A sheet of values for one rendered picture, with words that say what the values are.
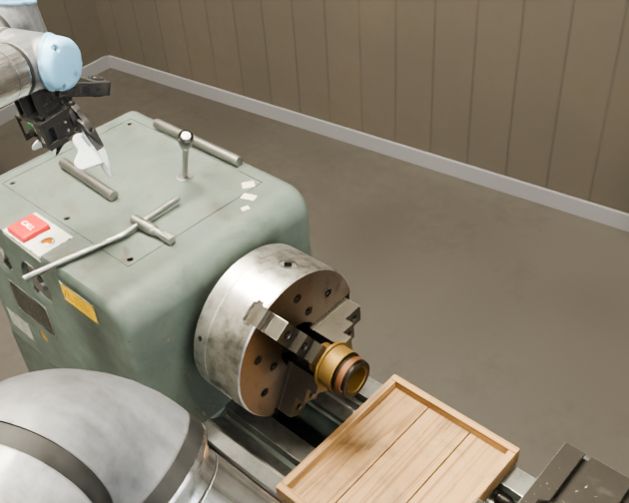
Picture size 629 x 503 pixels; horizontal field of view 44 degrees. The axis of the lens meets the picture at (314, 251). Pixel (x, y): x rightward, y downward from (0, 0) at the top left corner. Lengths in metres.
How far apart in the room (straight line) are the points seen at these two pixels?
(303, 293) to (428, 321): 1.69
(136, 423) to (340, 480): 1.05
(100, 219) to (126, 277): 0.20
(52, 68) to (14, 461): 0.74
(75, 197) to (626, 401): 2.00
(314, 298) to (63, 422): 1.02
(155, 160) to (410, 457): 0.83
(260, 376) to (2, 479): 1.02
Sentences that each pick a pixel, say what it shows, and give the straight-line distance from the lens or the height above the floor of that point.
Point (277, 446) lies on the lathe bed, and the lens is 1.62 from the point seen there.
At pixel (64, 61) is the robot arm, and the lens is 1.14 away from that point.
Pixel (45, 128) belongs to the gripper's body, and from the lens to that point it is 1.36.
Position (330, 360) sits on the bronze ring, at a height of 1.12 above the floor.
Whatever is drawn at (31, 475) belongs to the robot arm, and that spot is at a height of 1.80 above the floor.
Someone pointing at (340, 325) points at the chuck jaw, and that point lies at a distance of 1.50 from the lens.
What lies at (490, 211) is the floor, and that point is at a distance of 3.67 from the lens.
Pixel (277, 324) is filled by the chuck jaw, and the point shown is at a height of 1.20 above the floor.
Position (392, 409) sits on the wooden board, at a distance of 1.64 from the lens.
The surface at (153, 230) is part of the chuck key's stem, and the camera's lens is 1.51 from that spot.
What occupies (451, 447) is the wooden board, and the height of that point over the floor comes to 0.88.
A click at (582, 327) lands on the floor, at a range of 3.15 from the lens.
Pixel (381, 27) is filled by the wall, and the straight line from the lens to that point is 3.77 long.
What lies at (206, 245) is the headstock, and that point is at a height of 1.25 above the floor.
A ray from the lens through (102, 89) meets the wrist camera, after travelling 1.43.
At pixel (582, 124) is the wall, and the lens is 3.50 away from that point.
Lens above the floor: 2.15
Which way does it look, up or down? 39 degrees down
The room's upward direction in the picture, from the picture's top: 4 degrees counter-clockwise
